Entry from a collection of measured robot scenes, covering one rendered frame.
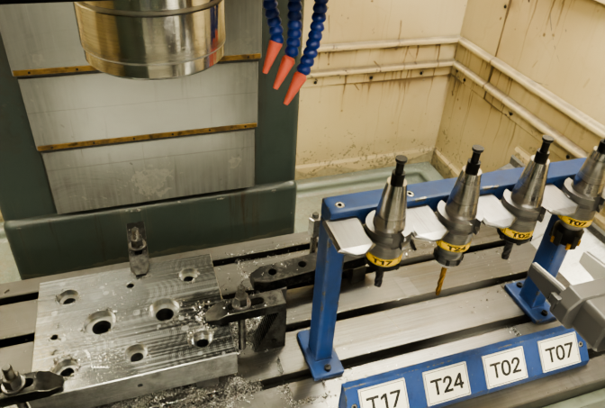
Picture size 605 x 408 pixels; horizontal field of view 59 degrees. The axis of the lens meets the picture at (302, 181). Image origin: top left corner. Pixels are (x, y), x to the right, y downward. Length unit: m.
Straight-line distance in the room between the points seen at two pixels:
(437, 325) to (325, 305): 0.28
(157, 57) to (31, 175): 0.77
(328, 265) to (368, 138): 1.13
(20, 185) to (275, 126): 0.58
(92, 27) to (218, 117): 0.64
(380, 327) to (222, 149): 0.54
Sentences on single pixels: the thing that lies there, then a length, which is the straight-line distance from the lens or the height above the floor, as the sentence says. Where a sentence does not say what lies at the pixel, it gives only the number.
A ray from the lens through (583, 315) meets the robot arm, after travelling 0.74.
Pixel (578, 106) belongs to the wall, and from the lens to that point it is 1.49.
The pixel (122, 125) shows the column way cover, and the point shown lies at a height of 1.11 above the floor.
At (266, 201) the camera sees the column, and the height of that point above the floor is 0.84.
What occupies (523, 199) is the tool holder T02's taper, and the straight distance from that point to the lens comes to 0.82.
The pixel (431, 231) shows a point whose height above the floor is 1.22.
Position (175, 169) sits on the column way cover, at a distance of 1.26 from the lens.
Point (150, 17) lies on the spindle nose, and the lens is 0.56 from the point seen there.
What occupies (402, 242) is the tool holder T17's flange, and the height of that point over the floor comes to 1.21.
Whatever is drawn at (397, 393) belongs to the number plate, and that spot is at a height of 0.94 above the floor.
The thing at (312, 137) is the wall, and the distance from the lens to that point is 1.78.
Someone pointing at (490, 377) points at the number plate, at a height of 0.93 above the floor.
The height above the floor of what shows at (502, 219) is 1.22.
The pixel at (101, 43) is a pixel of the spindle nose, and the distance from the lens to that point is 0.59.
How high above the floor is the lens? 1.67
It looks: 35 degrees down
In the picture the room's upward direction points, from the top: 4 degrees clockwise
